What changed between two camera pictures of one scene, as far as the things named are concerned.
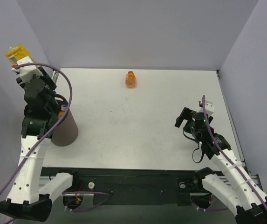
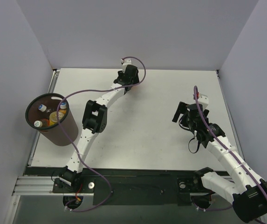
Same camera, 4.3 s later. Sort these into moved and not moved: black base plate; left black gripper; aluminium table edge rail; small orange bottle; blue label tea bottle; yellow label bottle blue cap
Moved: blue label tea bottle; small orange bottle; yellow label bottle blue cap; left black gripper
Not moved: black base plate; aluminium table edge rail
